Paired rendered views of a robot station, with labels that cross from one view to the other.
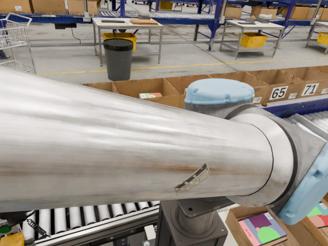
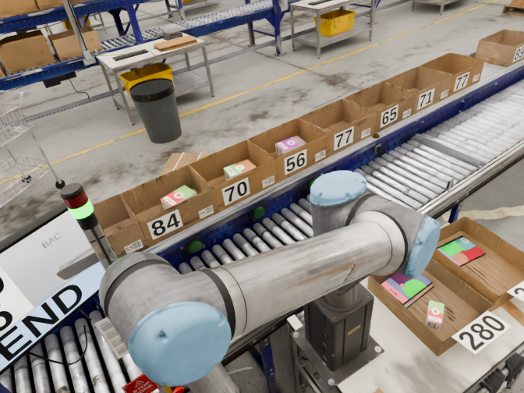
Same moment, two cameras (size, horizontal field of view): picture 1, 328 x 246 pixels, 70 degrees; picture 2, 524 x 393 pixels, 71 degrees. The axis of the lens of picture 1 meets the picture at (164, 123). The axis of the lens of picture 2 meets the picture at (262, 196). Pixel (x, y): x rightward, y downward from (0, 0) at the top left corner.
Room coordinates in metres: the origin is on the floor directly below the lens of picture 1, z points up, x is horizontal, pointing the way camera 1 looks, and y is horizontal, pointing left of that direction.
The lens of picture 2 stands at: (-0.26, 0.15, 2.12)
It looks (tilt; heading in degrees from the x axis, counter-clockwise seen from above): 38 degrees down; 355
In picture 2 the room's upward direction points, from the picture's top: 8 degrees counter-clockwise
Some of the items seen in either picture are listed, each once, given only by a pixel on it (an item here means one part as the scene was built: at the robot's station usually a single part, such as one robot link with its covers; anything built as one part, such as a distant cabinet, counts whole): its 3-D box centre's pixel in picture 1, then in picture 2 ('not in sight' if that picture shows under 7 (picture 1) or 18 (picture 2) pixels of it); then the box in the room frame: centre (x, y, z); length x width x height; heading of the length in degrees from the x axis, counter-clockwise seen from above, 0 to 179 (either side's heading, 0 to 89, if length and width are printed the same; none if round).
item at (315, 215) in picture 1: (315, 215); (458, 252); (0.79, -0.82, 0.76); 0.19 x 0.14 x 0.02; 105
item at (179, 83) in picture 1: (194, 93); (288, 148); (1.63, -0.20, 0.96); 0.39 x 0.29 x 0.17; 115
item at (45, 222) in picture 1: (45, 194); not in sight; (0.77, 0.57, 0.72); 0.52 x 0.05 x 0.05; 25
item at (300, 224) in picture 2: not in sight; (310, 233); (1.13, -0.20, 0.72); 0.52 x 0.05 x 0.05; 25
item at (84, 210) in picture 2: not in sight; (77, 202); (0.49, 0.53, 1.62); 0.05 x 0.05 x 0.06
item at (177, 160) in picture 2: not in sight; (183, 175); (2.92, 0.66, 0.06); 0.69 x 0.47 x 0.13; 162
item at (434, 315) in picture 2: not in sight; (434, 315); (0.50, -0.54, 0.78); 0.10 x 0.06 x 0.05; 146
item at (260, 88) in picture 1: (235, 89); (336, 125); (1.80, -0.56, 0.96); 0.39 x 0.29 x 0.17; 115
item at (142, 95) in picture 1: (151, 100); (240, 172); (1.53, 0.11, 0.92); 0.16 x 0.11 x 0.07; 108
